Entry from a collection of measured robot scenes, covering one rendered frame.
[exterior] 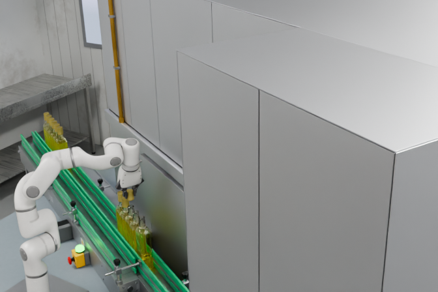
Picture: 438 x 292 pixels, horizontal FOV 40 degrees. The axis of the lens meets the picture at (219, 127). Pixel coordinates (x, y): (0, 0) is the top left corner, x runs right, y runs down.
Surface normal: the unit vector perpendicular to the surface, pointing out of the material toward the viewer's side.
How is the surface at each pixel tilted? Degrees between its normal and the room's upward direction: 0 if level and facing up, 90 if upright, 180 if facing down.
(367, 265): 90
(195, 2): 90
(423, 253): 90
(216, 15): 90
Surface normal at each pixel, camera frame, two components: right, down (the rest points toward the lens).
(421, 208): 0.51, 0.32
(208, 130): -0.86, 0.22
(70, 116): -0.51, 0.34
